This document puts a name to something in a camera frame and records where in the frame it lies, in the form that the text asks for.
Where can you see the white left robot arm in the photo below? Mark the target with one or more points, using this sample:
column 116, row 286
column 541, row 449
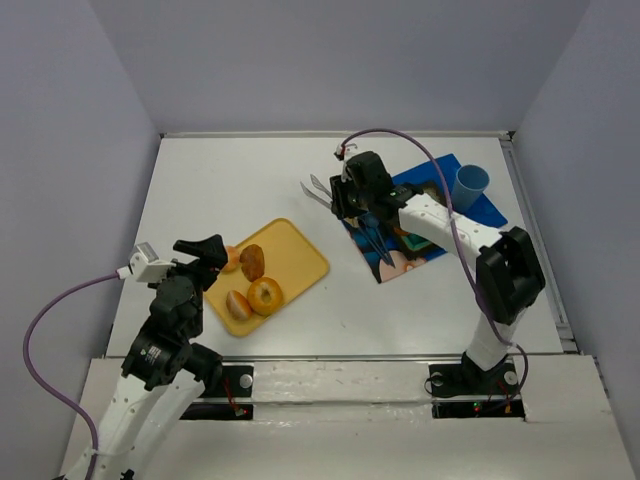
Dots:
column 165, row 370

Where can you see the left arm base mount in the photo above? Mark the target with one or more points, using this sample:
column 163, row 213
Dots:
column 229, row 400

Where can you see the green square plate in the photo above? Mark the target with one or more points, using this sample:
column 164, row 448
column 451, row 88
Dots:
column 414, row 246

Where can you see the blue printed placemat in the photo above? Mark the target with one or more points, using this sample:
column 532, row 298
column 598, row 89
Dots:
column 482, row 211

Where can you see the white round bun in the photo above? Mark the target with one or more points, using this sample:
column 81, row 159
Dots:
column 238, row 306

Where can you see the blue plastic fork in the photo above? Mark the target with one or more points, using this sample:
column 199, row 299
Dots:
column 368, row 236

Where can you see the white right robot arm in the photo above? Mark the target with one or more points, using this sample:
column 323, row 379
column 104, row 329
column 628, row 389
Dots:
column 502, row 266

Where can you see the blue plastic knife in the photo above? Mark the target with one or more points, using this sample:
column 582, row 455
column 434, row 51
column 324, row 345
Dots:
column 381, row 242

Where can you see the blue plastic spoon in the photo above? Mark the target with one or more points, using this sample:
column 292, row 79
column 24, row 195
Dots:
column 369, row 226

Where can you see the dark brown bread roll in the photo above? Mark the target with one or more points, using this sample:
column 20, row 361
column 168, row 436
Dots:
column 433, row 190

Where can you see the golden bagel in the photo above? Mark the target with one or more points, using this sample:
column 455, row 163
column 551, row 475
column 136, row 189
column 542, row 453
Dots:
column 265, row 296

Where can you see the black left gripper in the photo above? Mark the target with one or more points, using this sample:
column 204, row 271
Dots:
column 201, row 267

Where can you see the light blue plastic cup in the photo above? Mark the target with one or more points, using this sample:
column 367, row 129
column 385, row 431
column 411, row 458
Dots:
column 469, row 184

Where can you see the brown oblong bread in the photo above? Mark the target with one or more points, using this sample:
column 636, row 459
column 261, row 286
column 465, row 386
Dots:
column 252, row 262

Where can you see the metal tongs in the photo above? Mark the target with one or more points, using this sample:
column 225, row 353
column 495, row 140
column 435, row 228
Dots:
column 318, row 192

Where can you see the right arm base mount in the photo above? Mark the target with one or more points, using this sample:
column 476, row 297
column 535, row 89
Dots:
column 494, row 394

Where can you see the small orange bun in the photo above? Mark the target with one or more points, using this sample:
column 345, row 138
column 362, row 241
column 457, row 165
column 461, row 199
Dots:
column 233, row 259

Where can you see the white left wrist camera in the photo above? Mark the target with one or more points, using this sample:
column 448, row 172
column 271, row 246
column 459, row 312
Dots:
column 144, row 266

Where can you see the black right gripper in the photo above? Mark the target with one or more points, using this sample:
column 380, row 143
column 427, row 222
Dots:
column 340, row 197

